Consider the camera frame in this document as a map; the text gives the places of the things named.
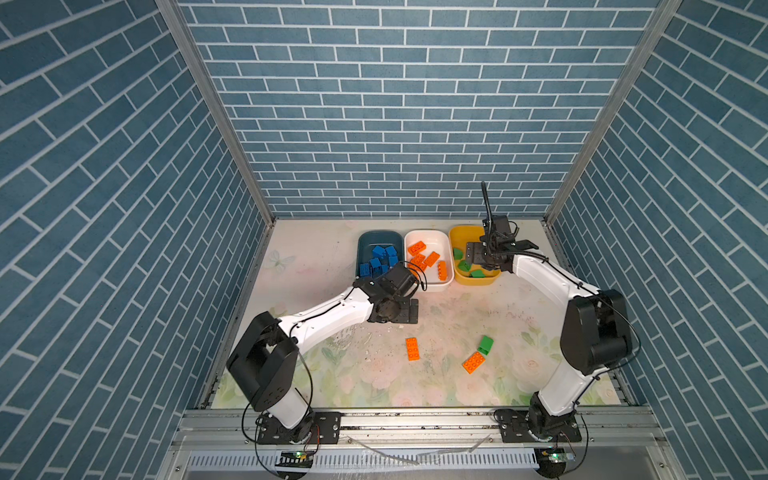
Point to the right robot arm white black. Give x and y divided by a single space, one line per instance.
596 335

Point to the blue lego square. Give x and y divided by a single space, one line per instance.
391 250

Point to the aluminium front rail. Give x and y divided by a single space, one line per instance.
594 426

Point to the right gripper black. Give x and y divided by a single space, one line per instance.
476 258

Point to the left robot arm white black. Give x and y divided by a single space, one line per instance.
264 360

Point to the blue lego lone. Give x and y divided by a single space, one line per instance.
379 271

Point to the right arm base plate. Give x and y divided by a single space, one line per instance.
536 425

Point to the yellow plastic bin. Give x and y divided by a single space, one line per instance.
467 273

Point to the white plastic bin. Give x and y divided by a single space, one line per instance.
436 241

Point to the dark teal plastic bin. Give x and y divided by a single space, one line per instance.
383 238

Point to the orange lego long top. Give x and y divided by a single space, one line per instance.
442 270

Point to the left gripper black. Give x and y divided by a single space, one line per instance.
406 316

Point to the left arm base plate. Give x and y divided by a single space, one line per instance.
319 427

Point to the orange lego horizontal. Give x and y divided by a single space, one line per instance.
416 248

